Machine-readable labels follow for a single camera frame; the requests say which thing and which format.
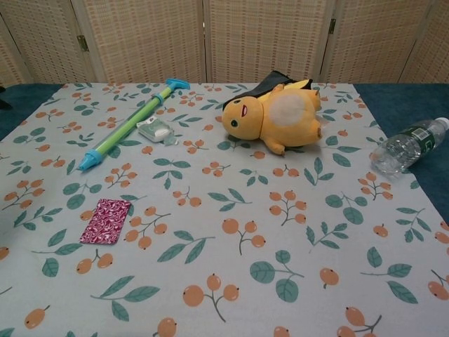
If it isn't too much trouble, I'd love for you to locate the floral fruit print tablecloth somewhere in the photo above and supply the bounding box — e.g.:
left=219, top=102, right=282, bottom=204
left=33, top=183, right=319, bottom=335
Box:
left=0, top=81, right=449, bottom=337

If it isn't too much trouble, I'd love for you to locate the yellow plush toy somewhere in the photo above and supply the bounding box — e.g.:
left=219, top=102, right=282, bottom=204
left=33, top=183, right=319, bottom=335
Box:
left=221, top=84, right=323, bottom=155

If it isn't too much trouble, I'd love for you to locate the small green white packet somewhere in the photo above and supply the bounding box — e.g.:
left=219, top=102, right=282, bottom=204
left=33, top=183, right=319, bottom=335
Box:
left=135, top=118, right=180, bottom=147

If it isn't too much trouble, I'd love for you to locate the green blue water pump toy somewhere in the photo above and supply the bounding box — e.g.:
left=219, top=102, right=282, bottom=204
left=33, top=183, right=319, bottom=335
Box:
left=77, top=77, right=190, bottom=173

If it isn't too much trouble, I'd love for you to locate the woven folding screen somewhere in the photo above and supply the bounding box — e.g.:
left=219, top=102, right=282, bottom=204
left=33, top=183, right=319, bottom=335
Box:
left=0, top=0, right=449, bottom=88

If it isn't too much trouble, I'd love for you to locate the clear plastic water bottle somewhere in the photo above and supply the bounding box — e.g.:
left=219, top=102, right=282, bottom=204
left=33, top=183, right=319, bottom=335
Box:
left=370, top=117, right=449, bottom=180

